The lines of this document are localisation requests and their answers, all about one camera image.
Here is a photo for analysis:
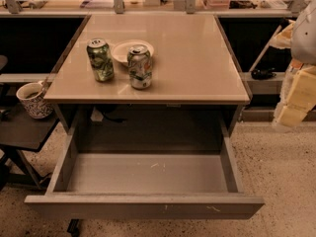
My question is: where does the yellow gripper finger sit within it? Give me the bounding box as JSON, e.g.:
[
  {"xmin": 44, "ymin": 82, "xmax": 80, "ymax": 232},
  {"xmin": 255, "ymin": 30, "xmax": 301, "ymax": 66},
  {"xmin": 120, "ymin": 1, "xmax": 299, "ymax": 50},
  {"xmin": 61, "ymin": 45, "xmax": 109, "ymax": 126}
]
[{"xmin": 276, "ymin": 69, "xmax": 316, "ymax": 127}]

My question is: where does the white handled stick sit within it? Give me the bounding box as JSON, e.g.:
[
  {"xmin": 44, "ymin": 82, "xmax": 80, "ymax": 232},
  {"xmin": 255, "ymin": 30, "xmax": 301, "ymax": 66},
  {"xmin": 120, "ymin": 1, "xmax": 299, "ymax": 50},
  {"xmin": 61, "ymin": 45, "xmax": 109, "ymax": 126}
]
[{"xmin": 248, "ymin": 25, "xmax": 282, "ymax": 72}]

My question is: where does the silver 7up soda can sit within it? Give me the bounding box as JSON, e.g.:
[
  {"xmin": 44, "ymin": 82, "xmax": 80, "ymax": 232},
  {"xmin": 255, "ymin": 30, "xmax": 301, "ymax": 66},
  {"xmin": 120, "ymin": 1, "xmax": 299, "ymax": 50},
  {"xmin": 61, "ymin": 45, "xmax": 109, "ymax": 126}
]
[{"xmin": 127, "ymin": 44, "xmax": 152, "ymax": 90}]

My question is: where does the black cable bundle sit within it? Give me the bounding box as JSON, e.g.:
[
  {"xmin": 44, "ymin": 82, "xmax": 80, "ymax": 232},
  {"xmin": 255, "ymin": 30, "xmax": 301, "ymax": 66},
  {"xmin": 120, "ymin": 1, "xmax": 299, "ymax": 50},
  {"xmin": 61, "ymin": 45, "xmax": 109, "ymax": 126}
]
[{"xmin": 250, "ymin": 67, "xmax": 277, "ymax": 81}]

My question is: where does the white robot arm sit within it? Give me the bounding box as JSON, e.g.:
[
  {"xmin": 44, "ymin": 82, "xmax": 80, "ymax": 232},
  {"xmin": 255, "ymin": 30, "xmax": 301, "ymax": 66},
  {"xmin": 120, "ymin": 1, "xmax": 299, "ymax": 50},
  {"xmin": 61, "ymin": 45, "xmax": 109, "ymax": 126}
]
[{"xmin": 273, "ymin": 0, "xmax": 316, "ymax": 131}]

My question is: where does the beige top cabinet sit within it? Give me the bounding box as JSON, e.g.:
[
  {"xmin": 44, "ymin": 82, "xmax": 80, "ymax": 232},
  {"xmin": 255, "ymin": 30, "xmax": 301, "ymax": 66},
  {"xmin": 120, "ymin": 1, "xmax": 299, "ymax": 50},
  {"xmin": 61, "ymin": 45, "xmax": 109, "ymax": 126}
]
[{"xmin": 43, "ymin": 13, "xmax": 251, "ymax": 136}]

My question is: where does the dark side chair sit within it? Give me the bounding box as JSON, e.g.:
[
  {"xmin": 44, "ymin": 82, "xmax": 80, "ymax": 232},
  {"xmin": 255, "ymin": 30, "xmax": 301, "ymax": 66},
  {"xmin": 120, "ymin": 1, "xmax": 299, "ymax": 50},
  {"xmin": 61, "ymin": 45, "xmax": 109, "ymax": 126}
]
[{"xmin": 0, "ymin": 54, "xmax": 60, "ymax": 191}]

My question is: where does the patterned ceramic mug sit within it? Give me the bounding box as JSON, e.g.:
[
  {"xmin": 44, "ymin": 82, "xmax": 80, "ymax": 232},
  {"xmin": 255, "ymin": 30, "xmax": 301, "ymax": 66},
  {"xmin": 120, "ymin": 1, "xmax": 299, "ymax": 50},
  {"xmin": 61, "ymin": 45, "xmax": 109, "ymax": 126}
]
[{"xmin": 16, "ymin": 81, "xmax": 53, "ymax": 119}]

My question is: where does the white paper bowl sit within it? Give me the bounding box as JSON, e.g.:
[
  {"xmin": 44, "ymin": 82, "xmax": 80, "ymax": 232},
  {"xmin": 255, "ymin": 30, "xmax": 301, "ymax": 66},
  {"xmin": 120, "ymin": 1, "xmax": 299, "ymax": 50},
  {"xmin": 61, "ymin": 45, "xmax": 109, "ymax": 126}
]
[{"xmin": 111, "ymin": 39, "xmax": 154, "ymax": 67}]

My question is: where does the open grey top drawer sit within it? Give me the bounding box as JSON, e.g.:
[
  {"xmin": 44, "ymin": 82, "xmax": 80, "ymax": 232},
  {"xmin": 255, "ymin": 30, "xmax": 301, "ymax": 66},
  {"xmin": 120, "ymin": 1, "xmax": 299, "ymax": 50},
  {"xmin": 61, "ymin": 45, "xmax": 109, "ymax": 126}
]
[{"xmin": 26, "ymin": 112, "xmax": 264, "ymax": 219}]

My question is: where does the green soda can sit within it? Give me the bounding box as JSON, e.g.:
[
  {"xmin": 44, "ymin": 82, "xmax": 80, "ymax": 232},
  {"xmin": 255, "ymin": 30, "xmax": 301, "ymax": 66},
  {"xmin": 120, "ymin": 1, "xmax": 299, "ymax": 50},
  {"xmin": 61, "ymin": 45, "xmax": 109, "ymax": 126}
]
[{"xmin": 86, "ymin": 38, "xmax": 115, "ymax": 82}]

